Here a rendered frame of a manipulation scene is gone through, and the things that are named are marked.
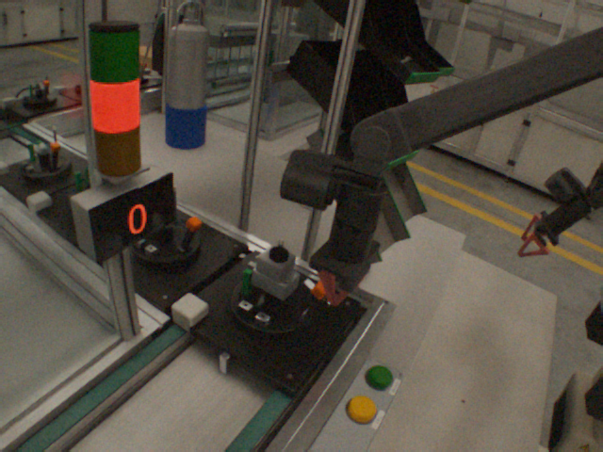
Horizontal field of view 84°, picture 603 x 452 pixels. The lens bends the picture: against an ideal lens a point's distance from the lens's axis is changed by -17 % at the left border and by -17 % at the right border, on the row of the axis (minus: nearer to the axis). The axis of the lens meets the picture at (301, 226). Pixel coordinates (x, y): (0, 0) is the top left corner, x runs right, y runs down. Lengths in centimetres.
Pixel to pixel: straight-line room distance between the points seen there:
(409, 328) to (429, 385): 15
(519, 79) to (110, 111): 44
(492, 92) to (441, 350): 57
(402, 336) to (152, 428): 53
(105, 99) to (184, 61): 101
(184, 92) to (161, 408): 108
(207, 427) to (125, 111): 44
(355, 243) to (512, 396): 53
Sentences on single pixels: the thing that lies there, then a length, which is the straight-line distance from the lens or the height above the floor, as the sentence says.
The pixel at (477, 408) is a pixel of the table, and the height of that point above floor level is 86.
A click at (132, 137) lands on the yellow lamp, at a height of 130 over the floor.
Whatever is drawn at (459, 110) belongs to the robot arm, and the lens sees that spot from 48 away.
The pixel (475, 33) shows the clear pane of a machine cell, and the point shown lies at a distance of 456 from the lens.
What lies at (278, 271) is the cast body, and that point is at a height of 108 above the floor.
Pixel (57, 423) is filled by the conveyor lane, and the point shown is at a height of 95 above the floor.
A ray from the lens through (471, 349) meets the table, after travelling 93.
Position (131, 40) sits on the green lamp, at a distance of 41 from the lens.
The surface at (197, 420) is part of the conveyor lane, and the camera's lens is 62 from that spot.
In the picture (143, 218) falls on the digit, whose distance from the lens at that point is 48.
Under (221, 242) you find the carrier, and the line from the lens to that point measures 83.
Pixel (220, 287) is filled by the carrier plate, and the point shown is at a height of 97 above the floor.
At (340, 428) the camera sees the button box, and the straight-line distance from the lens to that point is 59.
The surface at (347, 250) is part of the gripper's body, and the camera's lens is 51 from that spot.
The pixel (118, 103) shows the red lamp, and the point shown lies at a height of 134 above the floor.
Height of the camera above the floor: 146
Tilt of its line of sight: 33 degrees down
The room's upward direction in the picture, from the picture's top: 11 degrees clockwise
